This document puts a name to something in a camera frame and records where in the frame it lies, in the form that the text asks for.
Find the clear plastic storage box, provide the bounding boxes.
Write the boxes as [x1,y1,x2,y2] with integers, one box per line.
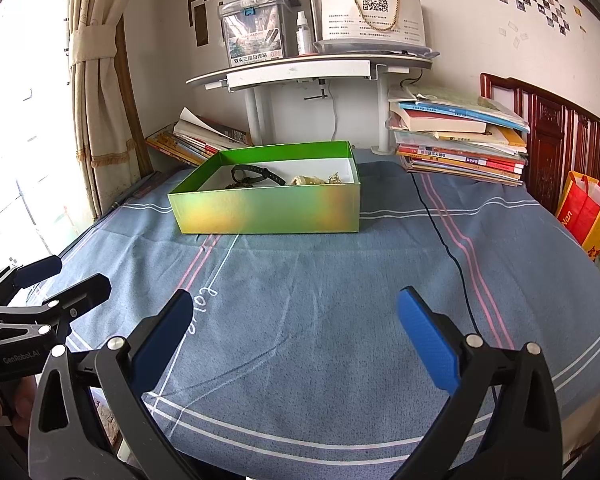
[219,0,287,68]

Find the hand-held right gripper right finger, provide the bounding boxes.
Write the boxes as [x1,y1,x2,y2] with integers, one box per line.
[394,286,565,480]

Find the leaning pile of magazines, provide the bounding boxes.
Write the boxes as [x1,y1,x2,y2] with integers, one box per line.
[146,106,255,167]

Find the black cable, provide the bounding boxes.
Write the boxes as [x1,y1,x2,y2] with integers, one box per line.
[411,172,501,403]

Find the clear plastic tray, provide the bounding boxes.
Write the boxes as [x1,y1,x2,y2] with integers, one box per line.
[312,39,441,59]

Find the white spray bottle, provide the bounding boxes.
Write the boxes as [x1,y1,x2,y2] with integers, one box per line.
[296,11,314,56]

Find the black wrist watch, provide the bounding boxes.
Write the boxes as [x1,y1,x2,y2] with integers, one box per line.
[230,164,287,186]

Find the blue striped tablecloth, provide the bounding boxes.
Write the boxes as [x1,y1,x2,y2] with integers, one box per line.
[45,147,600,466]

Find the red wooden bench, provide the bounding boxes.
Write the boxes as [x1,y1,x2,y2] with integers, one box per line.
[480,72,600,221]

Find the beige curtain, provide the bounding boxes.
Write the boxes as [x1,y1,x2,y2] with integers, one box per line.
[67,0,153,216]

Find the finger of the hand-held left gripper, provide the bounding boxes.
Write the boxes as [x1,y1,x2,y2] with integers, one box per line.
[0,255,63,306]
[0,274,112,346]

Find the white desk shelf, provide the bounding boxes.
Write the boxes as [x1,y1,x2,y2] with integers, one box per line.
[186,54,433,156]

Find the red and yellow shopping bag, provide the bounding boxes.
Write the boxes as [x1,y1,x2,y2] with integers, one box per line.
[555,171,600,260]

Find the dark wall decal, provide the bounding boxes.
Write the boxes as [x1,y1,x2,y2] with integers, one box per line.
[182,0,223,48]

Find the tall stack of books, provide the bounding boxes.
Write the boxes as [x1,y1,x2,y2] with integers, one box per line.
[387,85,531,188]

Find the white paper bag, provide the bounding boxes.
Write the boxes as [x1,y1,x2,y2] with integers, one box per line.
[321,0,427,46]

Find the person's left hand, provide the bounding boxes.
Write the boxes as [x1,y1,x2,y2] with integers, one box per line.
[0,376,38,431]

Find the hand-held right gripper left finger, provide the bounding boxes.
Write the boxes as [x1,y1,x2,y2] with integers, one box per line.
[26,289,201,480]

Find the green cardboard box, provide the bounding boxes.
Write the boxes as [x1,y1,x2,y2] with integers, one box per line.
[167,141,362,235]

